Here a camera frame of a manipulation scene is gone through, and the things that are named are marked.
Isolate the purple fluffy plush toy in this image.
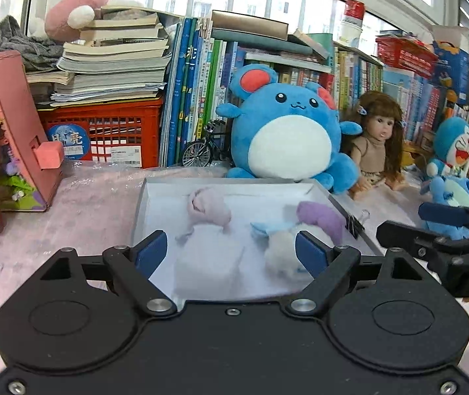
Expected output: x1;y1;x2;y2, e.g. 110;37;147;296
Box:
296;201;346;244

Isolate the pale pink knitted sock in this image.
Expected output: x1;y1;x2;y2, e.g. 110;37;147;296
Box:
187;187;232;228

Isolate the blue dolphin plush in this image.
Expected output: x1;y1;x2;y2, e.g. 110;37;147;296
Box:
420;176;469;240

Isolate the black binder clip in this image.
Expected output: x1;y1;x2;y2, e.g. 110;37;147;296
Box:
346;209;371;239

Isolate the Doraemon plush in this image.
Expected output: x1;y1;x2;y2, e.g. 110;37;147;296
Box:
425;117;469;179

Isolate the brown haired baby doll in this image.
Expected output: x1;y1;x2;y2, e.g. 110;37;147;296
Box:
342;91;405;199

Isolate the white cardboard box tray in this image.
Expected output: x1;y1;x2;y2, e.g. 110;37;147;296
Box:
130;176;383;303

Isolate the red plastic crate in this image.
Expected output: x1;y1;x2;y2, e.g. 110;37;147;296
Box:
39;97;163;169

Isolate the blue cardboard box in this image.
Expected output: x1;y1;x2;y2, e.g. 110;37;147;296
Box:
432;41;469;105

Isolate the big blue round plush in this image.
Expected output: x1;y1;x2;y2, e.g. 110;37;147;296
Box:
216;64;362;195

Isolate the pink wooden triangle house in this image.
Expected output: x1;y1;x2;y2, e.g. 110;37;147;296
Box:
0;51;65;211

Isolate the miniature bicycle model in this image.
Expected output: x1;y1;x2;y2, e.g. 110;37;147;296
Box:
181;119;231;168

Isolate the red plastic basket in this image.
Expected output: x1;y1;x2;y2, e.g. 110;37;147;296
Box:
375;36;438;79

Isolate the stack of books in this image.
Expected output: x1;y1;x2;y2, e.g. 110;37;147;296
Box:
26;0;177;109

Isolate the red white canister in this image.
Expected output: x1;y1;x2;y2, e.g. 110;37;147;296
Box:
339;0;366;47

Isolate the row of upright books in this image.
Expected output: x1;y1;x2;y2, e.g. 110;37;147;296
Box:
157;10;469;170

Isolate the grey cloth pile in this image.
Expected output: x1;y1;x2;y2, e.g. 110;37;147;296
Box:
0;15;63;71

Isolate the pink plush on books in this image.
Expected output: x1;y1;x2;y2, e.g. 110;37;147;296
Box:
44;0;110;42

